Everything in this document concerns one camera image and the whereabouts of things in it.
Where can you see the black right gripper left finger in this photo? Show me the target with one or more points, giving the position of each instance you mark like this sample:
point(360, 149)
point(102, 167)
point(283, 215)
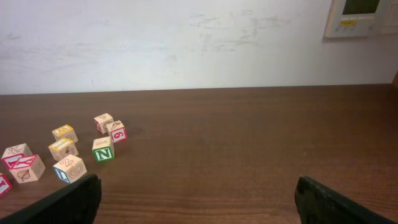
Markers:
point(77, 203)

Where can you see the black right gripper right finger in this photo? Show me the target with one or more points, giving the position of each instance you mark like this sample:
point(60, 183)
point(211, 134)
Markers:
point(318, 204)

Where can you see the wooden block blue I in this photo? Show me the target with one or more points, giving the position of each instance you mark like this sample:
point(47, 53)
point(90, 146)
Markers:
point(70, 169)

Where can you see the wooden block green N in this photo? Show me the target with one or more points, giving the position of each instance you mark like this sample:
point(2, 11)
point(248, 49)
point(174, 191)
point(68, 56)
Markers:
point(103, 149)

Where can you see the wooden block red X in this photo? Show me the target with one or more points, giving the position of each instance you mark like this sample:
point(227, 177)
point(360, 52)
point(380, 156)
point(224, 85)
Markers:
point(28, 169)

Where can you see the wooden block red edge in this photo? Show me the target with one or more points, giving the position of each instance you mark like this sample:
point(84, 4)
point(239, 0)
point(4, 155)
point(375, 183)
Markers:
point(5, 184)

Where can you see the wooden block yellow near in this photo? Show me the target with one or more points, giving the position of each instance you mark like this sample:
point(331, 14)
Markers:
point(62, 148)

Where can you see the wooden block yellow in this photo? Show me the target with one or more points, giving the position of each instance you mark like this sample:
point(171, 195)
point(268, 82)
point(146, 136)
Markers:
point(62, 148)
point(65, 131)

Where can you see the wooden block yellow far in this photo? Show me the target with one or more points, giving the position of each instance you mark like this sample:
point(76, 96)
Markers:
point(65, 131)

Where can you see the wooden block red plain top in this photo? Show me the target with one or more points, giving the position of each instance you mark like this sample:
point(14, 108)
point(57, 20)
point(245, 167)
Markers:
point(13, 153)

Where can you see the wooden block red six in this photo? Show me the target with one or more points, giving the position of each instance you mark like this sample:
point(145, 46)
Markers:
point(116, 131)

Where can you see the wooden block red far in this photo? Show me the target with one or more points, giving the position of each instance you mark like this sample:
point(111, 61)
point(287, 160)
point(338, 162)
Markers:
point(102, 121)

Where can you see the white wall thermostat panel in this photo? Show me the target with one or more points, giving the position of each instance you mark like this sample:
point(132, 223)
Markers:
point(355, 18)

